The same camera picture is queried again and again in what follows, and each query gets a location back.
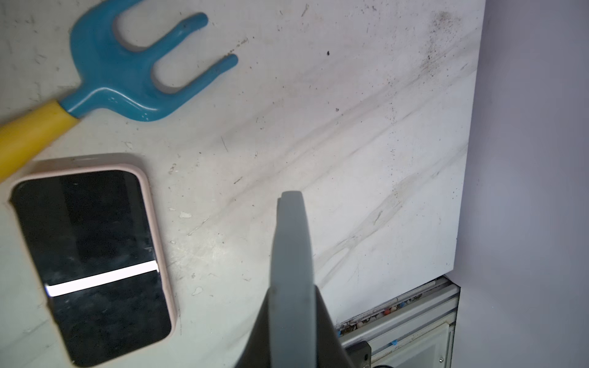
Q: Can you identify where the pink case phone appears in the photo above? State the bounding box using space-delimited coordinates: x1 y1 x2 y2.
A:
9 164 176 367

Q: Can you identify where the blue yellow garden rake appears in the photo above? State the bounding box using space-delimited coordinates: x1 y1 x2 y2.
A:
1 1 239 180

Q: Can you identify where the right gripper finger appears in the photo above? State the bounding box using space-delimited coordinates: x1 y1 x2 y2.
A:
236 191 353 367

